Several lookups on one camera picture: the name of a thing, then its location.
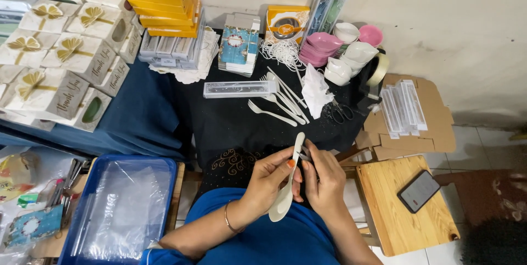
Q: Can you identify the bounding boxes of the person's left hand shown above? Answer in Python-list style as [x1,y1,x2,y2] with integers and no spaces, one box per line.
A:
[240,146,305,228]

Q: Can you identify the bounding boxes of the person's right hand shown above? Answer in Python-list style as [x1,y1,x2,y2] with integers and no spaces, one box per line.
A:
[301,139,348,221]

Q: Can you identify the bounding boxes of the cream plastic spoon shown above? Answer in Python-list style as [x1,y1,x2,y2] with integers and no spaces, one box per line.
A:
[265,72,309,125]
[268,132,306,222]

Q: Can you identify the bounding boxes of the small metal thread snips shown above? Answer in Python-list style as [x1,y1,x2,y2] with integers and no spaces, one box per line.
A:
[296,146,314,163]

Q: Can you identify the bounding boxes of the gold bangle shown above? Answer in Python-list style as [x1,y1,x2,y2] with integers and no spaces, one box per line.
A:
[224,201,245,234]

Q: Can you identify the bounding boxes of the black embroidered cloth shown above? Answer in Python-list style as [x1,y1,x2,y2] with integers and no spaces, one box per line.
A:
[175,30,373,208]

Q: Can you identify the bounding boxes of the person's blue clothing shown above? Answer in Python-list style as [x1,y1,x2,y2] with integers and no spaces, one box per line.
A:
[140,187,343,265]

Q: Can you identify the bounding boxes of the wooden stool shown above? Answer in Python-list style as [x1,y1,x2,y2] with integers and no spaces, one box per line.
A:
[355,155,461,258]

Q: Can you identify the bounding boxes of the cream chopstick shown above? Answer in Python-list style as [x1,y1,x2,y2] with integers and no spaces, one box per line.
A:
[272,72,310,124]
[267,66,309,109]

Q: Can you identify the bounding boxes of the black smartphone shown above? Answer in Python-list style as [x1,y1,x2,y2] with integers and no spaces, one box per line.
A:
[397,170,441,215]

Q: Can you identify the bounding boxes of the clear patterned cutlery box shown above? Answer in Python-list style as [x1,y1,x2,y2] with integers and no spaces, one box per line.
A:
[203,80,278,99]

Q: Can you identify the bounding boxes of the crumpled white plastic sheet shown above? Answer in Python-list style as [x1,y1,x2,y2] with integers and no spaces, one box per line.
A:
[301,63,336,120]

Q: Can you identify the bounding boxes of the row of clear long boxes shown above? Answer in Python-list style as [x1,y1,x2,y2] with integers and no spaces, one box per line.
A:
[378,78,429,140]

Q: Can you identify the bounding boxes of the stack of small white bowls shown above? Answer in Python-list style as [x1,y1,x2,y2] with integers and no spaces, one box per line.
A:
[323,57,353,87]

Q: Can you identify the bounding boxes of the black tape dispenser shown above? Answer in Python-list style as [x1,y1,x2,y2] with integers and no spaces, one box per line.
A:
[357,48,390,114]

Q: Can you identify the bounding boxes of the flat brown cardboard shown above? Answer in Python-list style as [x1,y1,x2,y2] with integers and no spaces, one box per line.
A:
[355,73,458,162]

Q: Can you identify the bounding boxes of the white paper doilies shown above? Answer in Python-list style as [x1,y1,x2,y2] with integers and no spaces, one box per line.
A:
[148,26,222,85]

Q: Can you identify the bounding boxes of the stack of blue patterned boxes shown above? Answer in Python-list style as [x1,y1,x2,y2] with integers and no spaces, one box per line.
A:
[217,12,262,78]

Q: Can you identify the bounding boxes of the stack of white leaf bowls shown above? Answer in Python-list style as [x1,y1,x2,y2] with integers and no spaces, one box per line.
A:
[341,41,379,77]

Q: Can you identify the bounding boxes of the stack of pink plates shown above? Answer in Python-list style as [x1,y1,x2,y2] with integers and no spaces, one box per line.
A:
[298,32,344,68]

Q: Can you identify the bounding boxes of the dark blue cloth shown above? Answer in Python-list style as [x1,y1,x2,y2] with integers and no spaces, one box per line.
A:
[0,57,188,160]

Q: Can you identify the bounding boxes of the stack of clear plastic bags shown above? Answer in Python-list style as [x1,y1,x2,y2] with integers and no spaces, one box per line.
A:
[71,159,173,262]

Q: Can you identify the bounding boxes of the red patterned mat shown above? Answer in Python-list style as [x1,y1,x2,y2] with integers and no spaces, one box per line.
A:
[433,168,527,228]

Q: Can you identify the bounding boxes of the white bowl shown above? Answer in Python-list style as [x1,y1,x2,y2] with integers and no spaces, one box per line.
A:
[333,22,361,44]

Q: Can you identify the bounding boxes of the orange window gift box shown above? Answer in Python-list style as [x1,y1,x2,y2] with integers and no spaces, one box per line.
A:
[264,4,311,46]

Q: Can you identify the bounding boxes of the stack of flat white boxes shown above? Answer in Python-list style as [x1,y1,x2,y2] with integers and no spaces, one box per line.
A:
[138,10,207,70]

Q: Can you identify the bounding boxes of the pink bowl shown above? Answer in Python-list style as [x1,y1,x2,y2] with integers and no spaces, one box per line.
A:
[358,24,384,48]

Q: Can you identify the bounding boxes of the clear box with blue cutlery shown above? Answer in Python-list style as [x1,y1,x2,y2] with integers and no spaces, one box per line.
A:
[302,0,335,45]

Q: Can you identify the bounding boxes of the clear box with green cutlery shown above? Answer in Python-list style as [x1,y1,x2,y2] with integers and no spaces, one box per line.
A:
[321,0,349,35]

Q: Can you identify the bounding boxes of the dark doormat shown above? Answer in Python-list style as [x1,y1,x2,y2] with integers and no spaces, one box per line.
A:
[460,217,527,265]

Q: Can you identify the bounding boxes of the blue plastic crate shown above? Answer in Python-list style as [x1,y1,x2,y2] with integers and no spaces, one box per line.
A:
[57,153,178,265]

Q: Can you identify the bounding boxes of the bundle of metal cutlery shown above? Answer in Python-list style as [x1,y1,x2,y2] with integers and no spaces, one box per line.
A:
[46,157,90,221]

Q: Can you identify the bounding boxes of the stack of yellow boxes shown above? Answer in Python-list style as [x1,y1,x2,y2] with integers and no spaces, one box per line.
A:
[111,0,203,38]

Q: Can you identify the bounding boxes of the pile of white gift boxes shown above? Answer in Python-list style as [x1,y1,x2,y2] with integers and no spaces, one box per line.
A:
[0,0,145,133]

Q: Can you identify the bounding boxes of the blue patterned box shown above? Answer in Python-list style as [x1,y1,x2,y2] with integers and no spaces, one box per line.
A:
[3,204,65,250]

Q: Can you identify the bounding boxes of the heap of printed plastic packets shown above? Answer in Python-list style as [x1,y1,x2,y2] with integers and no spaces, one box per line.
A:
[0,146,54,216]

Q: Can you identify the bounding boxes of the silver foil sheets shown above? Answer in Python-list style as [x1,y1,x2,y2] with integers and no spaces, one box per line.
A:
[0,0,47,45]

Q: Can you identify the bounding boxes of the black handled scissors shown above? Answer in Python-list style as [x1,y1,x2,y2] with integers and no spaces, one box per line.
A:
[329,97,355,125]

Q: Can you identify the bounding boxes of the heap of white strings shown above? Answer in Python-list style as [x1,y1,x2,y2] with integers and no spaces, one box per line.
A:
[259,40,307,73]

